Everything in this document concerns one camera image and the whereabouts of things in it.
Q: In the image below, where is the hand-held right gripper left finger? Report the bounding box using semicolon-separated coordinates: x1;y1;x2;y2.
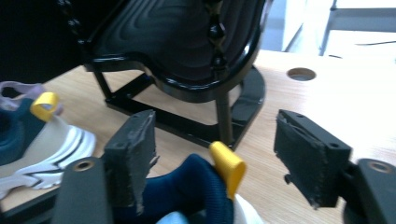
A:
104;109;158;216

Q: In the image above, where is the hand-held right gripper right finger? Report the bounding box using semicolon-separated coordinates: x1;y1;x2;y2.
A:
274;109;353;209

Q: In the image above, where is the navy and white sneaker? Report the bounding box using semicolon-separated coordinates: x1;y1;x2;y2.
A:
0;91;97;200
111;141;265;224

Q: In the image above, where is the purple sandal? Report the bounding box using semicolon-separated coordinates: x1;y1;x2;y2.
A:
0;81;64;116

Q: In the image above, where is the white metal stand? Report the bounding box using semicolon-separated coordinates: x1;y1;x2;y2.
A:
281;0;396;57

